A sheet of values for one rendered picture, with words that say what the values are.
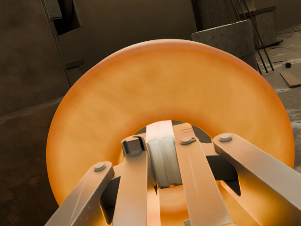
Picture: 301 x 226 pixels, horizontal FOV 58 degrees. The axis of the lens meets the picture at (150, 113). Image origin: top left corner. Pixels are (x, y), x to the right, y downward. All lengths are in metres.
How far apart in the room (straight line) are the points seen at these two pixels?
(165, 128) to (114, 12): 7.25
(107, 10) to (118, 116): 7.16
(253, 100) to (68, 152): 0.11
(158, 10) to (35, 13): 7.63
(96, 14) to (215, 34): 4.87
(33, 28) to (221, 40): 2.23
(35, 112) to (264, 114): 0.36
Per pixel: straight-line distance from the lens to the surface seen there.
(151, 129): 0.15
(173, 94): 0.15
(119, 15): 7.43
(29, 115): 0.46
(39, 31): 0.52
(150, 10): 7.95
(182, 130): 0.16
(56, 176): 0.18
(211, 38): 2.64
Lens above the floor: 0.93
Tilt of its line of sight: 15 degrees down
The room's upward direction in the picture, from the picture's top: 14 degrees counter-clockwise
